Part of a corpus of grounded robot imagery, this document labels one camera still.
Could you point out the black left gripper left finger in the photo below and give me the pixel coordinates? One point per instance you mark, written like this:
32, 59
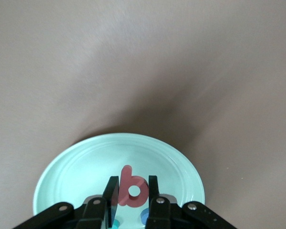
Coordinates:
112, 193

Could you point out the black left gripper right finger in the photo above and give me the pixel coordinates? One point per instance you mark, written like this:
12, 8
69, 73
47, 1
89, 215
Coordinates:
153, 188

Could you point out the pink foam letter b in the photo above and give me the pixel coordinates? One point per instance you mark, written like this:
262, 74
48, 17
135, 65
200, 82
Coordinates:
126, 190

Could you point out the blue foam letter o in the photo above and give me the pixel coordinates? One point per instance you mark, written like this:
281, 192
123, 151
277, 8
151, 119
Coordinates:
144, 214

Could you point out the teal foam letter r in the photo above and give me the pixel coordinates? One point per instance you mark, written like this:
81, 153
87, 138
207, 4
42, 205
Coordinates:
116, 224

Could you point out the light green round plate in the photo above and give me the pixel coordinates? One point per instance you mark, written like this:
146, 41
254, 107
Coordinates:
85, 162

